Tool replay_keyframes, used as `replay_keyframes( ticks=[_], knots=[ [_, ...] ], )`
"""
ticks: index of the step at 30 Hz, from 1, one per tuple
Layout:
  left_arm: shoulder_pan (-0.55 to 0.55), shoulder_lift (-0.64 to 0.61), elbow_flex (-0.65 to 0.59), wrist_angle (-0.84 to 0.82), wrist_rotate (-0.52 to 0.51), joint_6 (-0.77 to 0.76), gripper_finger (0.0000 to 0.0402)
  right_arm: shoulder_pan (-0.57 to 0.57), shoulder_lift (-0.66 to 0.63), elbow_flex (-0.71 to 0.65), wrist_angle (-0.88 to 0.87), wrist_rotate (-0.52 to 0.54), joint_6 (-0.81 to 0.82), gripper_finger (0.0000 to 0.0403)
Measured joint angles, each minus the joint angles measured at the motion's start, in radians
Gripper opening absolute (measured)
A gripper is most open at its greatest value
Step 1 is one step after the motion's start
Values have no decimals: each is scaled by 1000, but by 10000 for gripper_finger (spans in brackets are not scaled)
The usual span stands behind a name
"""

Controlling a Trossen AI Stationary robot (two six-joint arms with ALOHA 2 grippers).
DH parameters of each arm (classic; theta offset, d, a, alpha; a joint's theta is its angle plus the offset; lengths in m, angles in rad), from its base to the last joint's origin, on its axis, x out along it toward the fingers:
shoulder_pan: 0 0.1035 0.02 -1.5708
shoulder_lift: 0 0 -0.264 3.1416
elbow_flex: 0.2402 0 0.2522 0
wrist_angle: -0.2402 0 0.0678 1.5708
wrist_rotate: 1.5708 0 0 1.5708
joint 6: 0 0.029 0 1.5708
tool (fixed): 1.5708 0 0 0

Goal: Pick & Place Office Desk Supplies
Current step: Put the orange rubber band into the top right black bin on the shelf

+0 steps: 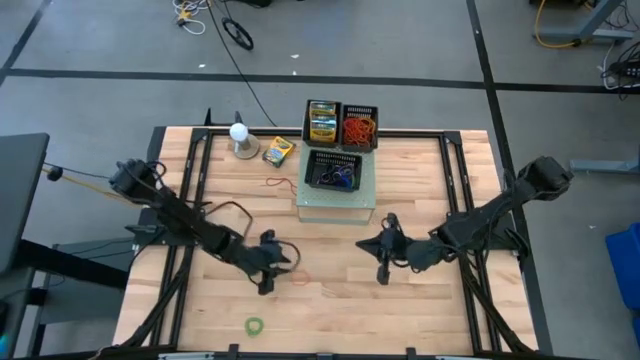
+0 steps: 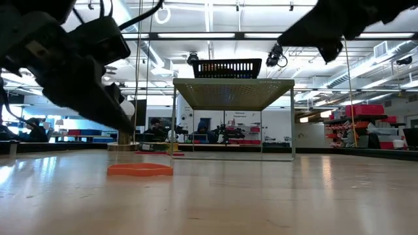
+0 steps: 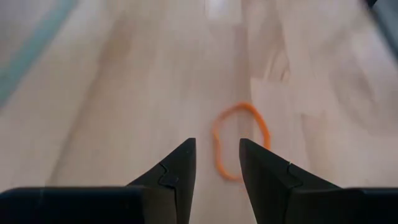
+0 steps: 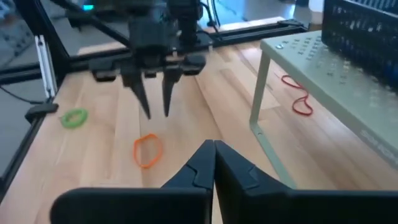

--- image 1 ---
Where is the black slotted plastic basket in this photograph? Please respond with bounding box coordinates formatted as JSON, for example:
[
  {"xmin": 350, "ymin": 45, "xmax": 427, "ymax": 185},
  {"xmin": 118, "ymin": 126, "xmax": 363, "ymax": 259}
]
[
  {"xmin": 301, "ymin": 98, "xmax": 343, "ymax": 147},
  {"xmin": 304, "ymin": 148, "xmax": 364, "ymax": 194},
  {"xmin": 339, "ymin": 103, "xmax": 380, "ymax": 154}
]

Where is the white bulb lamp wooden base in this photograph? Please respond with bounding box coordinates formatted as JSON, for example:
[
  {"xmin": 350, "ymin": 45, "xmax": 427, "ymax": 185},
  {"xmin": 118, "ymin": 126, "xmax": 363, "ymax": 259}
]
[{"xmin": 228, "ymin": 121, "xmax": 262, "ymax": 161}]

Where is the dark desk top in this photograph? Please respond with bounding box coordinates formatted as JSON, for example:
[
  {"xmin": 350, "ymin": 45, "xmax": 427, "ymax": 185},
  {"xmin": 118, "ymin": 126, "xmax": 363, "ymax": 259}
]
[{"xmin": 0, "ymin": 132, "xmax": 51, "ymax": 275}]

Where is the yellow green crayon box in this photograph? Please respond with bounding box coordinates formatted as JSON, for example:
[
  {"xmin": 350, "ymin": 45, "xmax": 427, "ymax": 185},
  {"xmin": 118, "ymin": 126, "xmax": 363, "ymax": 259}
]
[
  {"xmin": 261, "ymin": 135, "xmax": 298, "ymax": 169},
  {"xmin": 309, "ymin": 127, "xmax": 338, "ymax": 144}
]

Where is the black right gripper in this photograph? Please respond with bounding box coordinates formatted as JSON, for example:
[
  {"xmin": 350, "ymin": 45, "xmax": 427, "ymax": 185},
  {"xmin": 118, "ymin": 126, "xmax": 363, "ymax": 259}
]
[{"xmin": 355, "ymin": 212, "xmax": 447, "ymax": 287}]

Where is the yellow floor cable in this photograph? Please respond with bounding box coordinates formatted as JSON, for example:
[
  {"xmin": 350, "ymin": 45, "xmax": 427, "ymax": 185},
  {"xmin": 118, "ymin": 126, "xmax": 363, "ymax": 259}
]
[
  {"xmin": 42, "ymin": 167, "xmax": 126, "ymax": 201},
  {"xmin": 533, "ymin": 0, "xmax": 582, "ymax": 51}
]

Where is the black desk frame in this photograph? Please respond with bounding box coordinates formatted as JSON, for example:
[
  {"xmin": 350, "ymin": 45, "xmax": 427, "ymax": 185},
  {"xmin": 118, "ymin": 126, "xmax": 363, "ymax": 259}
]
[{"xmin": 0, "ymin": 238, "xmax": 132, "ymax": 360}]

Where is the black floor cable loop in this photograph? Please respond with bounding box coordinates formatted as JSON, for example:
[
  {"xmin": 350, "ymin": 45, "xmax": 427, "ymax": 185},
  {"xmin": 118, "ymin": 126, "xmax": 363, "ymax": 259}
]
[{"xmin": 220, "ymin": 16, "xmax": 255, "ymax": 52}]

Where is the grey desk foot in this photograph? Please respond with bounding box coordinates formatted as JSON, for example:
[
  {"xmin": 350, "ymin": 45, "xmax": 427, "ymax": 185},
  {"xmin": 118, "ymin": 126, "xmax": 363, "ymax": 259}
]
[{"xmin": 568, "ymin": 153, "xmax": 640, "ymax": 176}]

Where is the blue plastic bin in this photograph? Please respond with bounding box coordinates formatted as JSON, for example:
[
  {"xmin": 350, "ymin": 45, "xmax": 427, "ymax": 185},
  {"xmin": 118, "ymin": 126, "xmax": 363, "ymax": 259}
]
[{"xmin": 604, "ymin": 228, "xmax": 640, "ymax": 312}]

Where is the pale green perforated shelf riser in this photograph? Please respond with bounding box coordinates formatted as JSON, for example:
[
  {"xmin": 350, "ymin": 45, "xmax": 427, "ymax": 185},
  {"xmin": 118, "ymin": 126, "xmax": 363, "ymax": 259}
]
[{"xmin": 295, "ymin": 134, "xmax": 377, "ymax": 226}]

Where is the black left wrist camera cable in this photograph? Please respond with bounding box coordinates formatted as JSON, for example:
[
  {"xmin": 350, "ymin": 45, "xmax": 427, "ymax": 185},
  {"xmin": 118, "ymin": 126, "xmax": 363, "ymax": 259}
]
[{"xmin": 203, "ymin": 199, "xmax": 302, "ymax": 275}]

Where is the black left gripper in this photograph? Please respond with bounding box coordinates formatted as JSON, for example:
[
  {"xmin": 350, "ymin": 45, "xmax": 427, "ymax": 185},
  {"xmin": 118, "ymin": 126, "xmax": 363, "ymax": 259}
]
[{"xmin": 233, "ymin": 228, "xmax": 294, "ymax": 297}]

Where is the grey desk leg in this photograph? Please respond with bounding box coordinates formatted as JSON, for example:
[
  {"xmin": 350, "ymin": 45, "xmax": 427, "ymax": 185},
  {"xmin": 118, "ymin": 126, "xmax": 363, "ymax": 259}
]
[{"xmin": 537, "ymin": 0, "xmax": 635, "ymax": 44}]

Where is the black floor cable bundle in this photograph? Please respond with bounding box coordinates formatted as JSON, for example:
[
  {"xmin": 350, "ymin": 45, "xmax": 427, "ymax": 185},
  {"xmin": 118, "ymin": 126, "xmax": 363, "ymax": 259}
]
[{"xmin": 599, "ymin": 39, "xmax": 640, "ymax": 102}]

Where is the white floor cable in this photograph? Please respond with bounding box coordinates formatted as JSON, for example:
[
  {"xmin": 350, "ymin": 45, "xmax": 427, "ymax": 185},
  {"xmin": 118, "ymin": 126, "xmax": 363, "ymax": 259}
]
[{"xmin": 172, "ymin": 0, "xmax": 209, "ymax": 36}]

